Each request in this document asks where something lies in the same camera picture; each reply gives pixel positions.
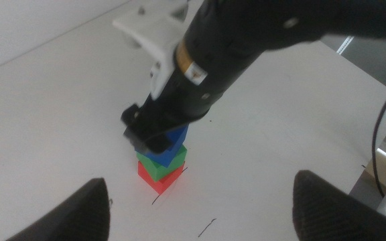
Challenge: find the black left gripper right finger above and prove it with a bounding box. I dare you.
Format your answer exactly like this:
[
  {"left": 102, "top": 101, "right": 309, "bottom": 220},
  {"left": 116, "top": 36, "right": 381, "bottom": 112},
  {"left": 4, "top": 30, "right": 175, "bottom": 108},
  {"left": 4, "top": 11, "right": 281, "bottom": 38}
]
[{"left": 292, "top": 169, "right": 386, "bottom": 241}]

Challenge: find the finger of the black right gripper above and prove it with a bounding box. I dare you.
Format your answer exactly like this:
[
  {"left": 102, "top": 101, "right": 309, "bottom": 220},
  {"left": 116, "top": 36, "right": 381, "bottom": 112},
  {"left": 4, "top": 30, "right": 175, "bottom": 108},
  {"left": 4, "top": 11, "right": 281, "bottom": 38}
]
[{"left": 123, "top": 129, "right": 173, "bottom": 155}]

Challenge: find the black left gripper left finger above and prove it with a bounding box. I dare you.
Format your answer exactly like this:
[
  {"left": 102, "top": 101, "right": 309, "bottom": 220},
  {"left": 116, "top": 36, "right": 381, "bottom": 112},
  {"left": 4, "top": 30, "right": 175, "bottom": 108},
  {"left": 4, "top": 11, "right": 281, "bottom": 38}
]
[{"left": 7, "top": 177, "right": 111, "bottom": 241}]

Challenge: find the blue cube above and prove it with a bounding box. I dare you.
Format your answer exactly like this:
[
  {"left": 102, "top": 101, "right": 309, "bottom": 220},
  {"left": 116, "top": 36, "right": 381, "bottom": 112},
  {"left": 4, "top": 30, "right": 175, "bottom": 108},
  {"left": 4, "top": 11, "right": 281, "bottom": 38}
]
[{"left": 135, "top": 124, "right": 190, "bottom": 168}]

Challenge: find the green cube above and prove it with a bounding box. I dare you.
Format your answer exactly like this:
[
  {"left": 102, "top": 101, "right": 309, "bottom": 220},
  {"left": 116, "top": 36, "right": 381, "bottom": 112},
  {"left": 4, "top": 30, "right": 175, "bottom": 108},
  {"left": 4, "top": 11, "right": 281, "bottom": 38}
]
[{"left": 135, "top": 145, "right": 188, "bottom": 183}]

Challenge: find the red cube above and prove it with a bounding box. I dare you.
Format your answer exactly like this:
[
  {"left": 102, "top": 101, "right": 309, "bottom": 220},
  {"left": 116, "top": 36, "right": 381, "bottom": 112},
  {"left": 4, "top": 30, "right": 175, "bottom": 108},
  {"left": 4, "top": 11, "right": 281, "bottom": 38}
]
[{"left": 137, "top": 160, "right": 184, "bottom": 195}]

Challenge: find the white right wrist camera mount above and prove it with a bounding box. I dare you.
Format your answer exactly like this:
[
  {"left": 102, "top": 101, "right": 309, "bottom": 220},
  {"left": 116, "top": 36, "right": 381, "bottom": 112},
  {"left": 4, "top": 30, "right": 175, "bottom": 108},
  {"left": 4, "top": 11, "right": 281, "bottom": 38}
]
[{"left": 112, "top": 0, "right": 190, "bottom": 101}]

